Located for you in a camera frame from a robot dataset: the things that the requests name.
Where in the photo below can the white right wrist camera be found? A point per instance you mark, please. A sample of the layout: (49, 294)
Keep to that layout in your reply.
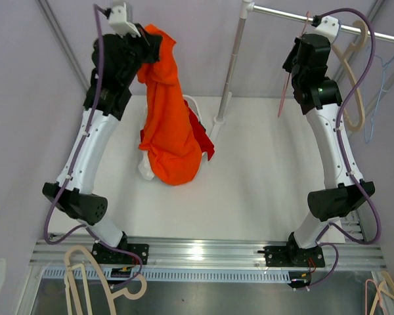
(326, 26)

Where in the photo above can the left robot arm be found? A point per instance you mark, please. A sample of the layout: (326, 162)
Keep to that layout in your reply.
(117, 59)

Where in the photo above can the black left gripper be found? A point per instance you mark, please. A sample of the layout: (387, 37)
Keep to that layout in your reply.
(151, 44)

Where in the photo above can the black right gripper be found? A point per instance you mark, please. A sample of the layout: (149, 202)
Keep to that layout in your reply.
(288, 63)

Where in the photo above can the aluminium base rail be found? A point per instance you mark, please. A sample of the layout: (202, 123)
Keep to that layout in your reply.
(181, 260)

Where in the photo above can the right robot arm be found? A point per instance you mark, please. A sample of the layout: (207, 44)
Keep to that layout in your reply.
(345, 189)

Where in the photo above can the beige wooden hanger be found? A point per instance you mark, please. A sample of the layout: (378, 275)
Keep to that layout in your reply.
(343, 59)

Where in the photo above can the pile of hangers bottom right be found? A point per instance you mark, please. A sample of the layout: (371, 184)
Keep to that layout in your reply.
(379, 294)

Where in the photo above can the orange t shirt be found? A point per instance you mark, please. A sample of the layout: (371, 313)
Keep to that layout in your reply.
(167, 135)

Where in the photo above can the green and grey t shirt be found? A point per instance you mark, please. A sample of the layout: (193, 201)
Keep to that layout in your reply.
(145, 168)

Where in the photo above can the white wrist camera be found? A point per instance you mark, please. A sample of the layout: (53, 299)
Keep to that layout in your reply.
(121, 19)
(326, 26)

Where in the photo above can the red t shirt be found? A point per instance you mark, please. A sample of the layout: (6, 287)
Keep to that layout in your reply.
(199, 131)

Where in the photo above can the silver clothes rack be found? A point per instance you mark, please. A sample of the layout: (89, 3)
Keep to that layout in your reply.
(248, 7)

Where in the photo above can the light blue plastic hanger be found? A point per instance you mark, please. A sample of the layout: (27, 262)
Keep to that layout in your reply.
(386, 83)

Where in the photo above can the white plastic laundry basket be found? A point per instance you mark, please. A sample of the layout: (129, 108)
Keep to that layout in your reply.
(193, 105)

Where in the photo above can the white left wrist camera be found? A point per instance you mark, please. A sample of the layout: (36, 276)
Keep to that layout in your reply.
(121, 19)

